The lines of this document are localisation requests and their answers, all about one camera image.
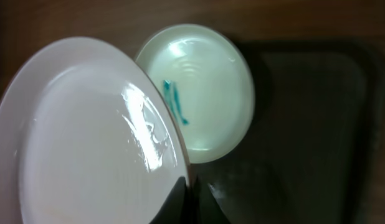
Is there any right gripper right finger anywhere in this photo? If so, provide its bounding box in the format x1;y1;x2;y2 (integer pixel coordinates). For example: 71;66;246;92
192;177;230;224

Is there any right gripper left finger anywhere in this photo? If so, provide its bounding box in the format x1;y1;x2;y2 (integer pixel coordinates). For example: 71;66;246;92
150;177;188;224

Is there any white plate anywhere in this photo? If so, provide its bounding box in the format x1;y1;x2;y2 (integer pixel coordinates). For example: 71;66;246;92
0;37;191;223
135;24;255;164

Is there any dark brown serving tray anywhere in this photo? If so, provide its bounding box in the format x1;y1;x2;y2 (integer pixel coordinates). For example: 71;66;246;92
194;40;385;223

